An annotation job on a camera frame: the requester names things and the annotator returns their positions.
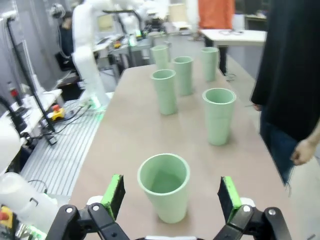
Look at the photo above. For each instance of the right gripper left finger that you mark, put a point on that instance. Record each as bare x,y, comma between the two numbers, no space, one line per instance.
112,197

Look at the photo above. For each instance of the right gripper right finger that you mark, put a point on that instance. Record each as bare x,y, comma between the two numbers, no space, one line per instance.
228,200

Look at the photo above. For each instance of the pale green plastic cup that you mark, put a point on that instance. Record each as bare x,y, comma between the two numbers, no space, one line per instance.
160,58
218,122
185,80
166,97
172,200
210,67

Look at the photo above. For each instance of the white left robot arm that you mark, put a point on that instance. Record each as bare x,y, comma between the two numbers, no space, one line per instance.
82,37

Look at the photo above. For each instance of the person's left forearm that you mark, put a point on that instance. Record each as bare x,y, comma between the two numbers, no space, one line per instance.
315,140

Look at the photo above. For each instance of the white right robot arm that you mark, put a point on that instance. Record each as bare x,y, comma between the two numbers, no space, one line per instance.
15,192

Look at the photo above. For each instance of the person's left hand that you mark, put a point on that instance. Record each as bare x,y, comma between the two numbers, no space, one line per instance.
303,152

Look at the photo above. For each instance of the black power adapter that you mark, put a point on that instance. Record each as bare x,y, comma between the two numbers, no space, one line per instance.
52,140

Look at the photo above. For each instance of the yellow emergency stop button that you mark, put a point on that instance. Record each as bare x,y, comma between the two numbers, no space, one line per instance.
5,215
57,113

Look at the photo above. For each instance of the black angled stand pole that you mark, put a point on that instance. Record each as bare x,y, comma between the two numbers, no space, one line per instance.
38,95

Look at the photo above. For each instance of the person in black shirt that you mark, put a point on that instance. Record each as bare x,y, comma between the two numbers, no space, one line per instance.
287,62

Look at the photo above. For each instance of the white background table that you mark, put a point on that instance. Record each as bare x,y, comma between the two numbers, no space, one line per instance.
250,37

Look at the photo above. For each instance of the dark-haired seated person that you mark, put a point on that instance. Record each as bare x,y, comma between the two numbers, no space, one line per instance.
66,37

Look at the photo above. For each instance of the person in orange top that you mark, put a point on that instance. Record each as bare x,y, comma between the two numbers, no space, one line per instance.
215,15

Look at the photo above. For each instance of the light wooden box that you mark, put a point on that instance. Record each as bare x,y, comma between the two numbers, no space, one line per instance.
178,13

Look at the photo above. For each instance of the slotted aluminium base plate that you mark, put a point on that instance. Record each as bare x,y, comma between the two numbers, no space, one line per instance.
62,155

